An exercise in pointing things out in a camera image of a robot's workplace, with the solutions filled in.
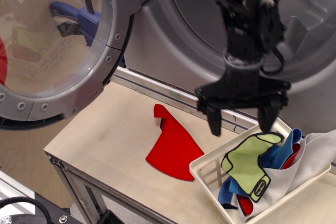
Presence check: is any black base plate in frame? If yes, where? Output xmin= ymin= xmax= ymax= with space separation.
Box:
xmin=34 ymin=193 xmax=82 ymax=224

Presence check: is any red cloth on table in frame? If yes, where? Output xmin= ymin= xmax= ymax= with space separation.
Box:
xmin=145 ymin=104 xmax=204 ymax=182

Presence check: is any grey round washer door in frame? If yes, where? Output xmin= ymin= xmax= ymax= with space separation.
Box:
xmin=1 ymin=0 xmax=146 ymax=130

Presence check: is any red cloth in basket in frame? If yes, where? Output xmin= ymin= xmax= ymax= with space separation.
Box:
xmin=237 ymin=143 xmax=301 ymax=216

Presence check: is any cream plastic laundry basket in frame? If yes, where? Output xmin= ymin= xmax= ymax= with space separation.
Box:
xmin=190 ymin=125 xmax=333 ymax=223

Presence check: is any black cable bottom left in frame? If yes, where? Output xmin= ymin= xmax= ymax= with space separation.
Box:
xmin=0 ymin=196 xmax=53 ymax=224

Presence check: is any aluminium table frame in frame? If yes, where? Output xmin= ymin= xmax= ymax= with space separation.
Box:
xmin=45 ymin=68 xmax=257 ymax=223

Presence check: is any light green cloth garment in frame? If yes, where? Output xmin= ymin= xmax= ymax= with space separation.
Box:
xmin=221 ymin=132 xmax=284 ymax=203

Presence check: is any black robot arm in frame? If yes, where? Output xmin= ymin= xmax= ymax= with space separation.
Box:
xmin=195 ymin=0 xmax=291 ymax=136

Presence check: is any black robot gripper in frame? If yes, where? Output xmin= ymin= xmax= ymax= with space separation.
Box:
xmin=195 ymin=58 xmax=291 ymax=136

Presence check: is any light grey cloth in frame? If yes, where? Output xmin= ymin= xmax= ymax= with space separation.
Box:
xmin=238 ymin=131 xmax=335 ymax=222

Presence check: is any blue clamp handle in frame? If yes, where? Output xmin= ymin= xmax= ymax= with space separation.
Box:
xmin=49 ymin=1 xmax=101 ymax=47

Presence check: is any blue cloth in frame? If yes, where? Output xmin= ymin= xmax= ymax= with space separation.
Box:
xmin=218 ymin=128 xmax=302 ymax=210

